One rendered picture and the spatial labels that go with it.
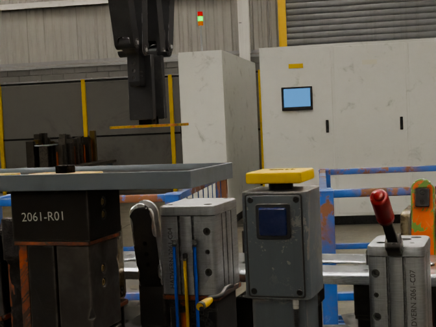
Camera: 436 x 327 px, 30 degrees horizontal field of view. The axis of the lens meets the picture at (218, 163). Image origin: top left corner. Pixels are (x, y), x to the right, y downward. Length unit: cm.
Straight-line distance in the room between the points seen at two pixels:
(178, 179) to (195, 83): 835
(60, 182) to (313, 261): 28
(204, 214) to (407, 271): 26
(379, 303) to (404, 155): 813
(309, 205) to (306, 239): 4
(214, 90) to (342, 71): 143
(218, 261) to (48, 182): 26
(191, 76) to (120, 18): 832
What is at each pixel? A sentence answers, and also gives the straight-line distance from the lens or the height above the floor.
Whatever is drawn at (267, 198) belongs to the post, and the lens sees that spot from 84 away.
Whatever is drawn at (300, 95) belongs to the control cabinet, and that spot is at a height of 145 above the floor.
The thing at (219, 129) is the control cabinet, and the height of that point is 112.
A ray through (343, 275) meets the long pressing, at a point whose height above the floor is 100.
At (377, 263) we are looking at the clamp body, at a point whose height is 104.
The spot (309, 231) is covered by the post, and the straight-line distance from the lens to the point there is 84.
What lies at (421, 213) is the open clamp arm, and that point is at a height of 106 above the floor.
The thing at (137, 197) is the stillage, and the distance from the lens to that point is 314.
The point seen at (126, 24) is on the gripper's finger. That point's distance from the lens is 87.
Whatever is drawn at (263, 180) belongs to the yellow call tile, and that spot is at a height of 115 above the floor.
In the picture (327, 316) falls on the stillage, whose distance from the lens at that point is 307.
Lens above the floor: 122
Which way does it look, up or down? 3 degrees down
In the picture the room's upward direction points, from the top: 3 degrees counter-clockwise
